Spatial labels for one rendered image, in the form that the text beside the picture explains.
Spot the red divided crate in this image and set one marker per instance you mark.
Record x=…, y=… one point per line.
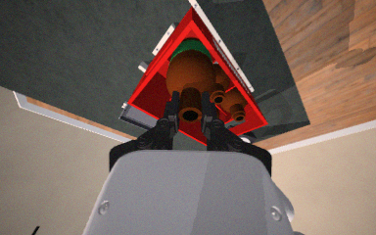
x=151, y=94

